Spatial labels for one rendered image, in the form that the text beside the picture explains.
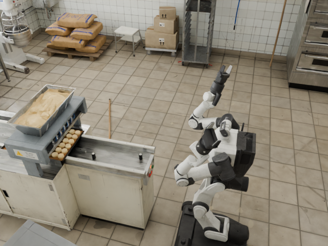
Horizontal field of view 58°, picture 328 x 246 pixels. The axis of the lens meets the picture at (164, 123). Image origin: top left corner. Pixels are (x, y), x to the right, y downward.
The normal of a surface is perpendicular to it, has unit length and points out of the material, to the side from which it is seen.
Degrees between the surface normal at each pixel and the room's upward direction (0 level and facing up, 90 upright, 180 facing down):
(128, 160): 0
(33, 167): 90
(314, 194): 0
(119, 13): 90
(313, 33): 90
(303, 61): 91
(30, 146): 0
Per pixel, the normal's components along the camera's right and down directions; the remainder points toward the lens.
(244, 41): -0.27, 0.62
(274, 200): 0.00, -0.77
